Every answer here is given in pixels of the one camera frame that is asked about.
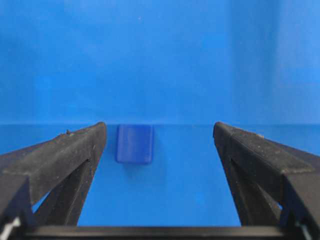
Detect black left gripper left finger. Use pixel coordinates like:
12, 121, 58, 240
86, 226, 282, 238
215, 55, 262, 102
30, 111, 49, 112
0, 122, 107, 226

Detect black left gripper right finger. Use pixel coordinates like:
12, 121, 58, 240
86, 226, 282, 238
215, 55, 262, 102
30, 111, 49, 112
213, 122, 320, 228

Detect blue cube block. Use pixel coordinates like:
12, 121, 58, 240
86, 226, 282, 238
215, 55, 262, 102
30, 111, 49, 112
115, 124, 154, 165

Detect blue table cover sheet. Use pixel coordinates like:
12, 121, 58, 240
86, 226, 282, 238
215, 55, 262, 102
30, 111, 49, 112
0, 0, 320, 226

